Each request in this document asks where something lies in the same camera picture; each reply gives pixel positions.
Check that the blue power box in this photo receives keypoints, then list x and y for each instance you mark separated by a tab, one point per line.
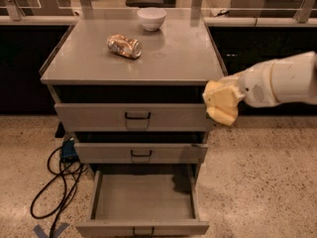
67	152

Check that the bottom grey open drawer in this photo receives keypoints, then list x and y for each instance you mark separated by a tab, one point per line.
143	201

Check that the white ceramic bowl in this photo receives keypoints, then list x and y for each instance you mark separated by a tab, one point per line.
151	18

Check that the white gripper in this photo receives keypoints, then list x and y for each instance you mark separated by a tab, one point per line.
256	84

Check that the top grey drawer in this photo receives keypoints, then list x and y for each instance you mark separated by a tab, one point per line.
102	117

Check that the middle grey drawer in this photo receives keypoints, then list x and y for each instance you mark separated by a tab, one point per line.
140	153

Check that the grey metal drawer cabinet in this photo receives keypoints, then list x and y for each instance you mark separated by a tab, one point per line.
176	62

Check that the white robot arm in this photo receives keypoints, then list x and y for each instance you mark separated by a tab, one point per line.
294	79

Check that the yellow sponge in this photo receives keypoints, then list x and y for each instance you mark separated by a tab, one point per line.
225	118

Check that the crushed aluminium can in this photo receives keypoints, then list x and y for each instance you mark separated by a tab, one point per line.
124	46

